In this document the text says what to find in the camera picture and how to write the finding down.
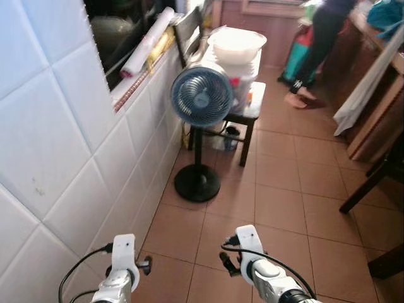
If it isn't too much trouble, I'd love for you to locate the clear plastic bottle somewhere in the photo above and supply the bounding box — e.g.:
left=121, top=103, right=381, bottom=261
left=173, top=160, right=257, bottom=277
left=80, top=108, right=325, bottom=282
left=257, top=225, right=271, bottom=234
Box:
left=211, top=125, right=242, bottom=152

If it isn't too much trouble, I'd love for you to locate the dark stool with white top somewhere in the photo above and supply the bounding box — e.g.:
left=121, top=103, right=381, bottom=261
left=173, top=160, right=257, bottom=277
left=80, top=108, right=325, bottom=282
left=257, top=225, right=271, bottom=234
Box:
left=218, top=81, right=267, bottom=168

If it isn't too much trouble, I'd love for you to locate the dark wooden chair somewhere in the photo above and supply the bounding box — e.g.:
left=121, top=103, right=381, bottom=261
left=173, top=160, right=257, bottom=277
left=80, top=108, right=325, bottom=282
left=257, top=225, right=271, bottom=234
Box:
left=173, top=5, right=208, bottom=69
left=339, top=129, right=404, bottom=280

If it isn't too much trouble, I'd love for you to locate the white plastic container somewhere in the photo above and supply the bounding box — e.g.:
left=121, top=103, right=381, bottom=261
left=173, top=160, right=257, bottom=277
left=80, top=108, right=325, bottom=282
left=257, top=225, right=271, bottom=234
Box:
left=211, top=57, right=263, bottom=116

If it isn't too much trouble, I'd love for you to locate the brown wooden table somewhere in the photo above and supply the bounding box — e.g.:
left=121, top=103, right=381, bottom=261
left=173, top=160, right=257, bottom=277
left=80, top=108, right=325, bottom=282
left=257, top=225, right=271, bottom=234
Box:
left=325, top=6, right=404, bottom=163

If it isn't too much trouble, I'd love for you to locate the green bag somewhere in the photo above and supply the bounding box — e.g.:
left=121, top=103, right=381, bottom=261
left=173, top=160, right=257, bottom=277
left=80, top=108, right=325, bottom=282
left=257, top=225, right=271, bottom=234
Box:
left=280, top=25, right=316, bottom=86

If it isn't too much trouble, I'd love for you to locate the yellow packet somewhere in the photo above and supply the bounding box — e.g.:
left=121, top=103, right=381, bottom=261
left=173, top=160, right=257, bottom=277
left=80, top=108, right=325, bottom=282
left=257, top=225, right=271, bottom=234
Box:
left=146, top=30, right=175, bottom=73

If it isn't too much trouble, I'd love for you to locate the white plastic basin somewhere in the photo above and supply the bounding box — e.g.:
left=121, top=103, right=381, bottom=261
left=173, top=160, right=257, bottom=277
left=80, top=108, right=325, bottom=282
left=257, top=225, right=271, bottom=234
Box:
left=208, top=26, right=268, bottom=64

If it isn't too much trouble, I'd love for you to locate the white paper roll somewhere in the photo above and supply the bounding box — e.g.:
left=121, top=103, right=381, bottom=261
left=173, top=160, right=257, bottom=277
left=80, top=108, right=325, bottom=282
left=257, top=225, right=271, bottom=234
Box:
left=121, top=7, right=177, bottom=80

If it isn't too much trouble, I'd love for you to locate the white hanging cloth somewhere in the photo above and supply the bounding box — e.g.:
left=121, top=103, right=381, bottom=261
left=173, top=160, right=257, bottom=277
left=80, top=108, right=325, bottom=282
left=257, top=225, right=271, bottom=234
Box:
left=333, top=25, right=404, bottom=137

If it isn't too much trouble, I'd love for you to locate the dark metal pot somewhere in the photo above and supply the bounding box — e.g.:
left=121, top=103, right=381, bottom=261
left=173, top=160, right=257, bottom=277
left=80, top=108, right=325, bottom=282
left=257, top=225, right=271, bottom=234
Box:
left=88, top=15, right=137, bottom=61

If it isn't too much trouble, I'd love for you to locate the person in black trousers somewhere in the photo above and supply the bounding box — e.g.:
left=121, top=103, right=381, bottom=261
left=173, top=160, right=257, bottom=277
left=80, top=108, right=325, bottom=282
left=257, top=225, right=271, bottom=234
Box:
left=283, top=0, right=359, bottom=110

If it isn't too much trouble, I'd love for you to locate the teal cloth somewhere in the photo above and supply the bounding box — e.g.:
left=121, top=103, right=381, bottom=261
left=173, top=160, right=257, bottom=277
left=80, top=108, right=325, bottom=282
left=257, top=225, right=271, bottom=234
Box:
left=366, top=0, right=404, bottom=42

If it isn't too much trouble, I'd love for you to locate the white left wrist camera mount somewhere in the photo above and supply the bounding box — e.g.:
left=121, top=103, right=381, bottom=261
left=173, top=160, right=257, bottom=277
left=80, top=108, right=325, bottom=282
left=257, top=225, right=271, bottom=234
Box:
left=111, top=234, right=141, bottom=292

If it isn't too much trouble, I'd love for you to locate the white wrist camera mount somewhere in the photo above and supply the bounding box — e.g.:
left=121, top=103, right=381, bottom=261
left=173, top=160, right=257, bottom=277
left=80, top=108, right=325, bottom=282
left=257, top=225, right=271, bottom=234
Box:
left=235, top=225, right=266, bottom=282
left=111, top=234, right=141, bottom=292

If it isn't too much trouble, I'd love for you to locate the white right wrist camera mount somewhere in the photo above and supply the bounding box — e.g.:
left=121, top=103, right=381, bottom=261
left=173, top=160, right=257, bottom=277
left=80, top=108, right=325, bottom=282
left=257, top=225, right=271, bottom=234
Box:
left=235, top=225, right=266, bottom=282

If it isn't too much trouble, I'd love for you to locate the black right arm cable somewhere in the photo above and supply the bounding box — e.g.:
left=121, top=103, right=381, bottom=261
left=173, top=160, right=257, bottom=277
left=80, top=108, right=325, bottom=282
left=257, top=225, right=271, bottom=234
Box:
left=222, top=235, right=316, bottom=299

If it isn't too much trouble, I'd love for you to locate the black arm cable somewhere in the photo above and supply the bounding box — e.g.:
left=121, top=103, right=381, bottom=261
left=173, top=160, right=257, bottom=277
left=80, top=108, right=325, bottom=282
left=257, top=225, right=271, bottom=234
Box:
left=58, top=243, right=114, bottom=303
left=222, top=235, right=316, bottom=299

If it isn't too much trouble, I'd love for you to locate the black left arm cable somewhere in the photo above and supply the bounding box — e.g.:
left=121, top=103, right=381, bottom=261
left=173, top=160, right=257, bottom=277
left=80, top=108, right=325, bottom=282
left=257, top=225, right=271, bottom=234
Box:
left=58, top=243, right=114, bottom=303

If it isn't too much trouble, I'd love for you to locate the grey-blue pedestal fan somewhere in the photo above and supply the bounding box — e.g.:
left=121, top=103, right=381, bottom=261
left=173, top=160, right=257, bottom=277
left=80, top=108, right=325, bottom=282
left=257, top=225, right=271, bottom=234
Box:
left=170, top=62, right=235, bottom=203

